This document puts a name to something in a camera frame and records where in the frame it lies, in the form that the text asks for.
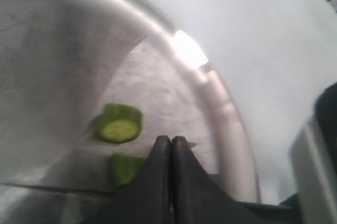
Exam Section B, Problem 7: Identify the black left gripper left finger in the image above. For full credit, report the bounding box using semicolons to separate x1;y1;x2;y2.
86;136;171;224

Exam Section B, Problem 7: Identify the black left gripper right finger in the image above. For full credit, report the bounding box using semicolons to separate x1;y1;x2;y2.
171;135;264;224

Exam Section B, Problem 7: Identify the dark green object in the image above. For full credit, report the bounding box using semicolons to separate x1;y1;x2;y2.
111;153;146;188

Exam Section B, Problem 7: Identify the black handled paring knife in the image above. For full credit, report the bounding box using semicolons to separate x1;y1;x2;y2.
1;182;116;198

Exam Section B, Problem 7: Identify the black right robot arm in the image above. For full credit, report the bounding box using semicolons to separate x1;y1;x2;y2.
315;83;336;131

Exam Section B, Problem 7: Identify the green vegetable piece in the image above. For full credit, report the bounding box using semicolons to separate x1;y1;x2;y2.
91;103;143;144

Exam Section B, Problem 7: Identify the round stainless steel plate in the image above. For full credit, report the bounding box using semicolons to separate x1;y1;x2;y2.
1;0;261;223

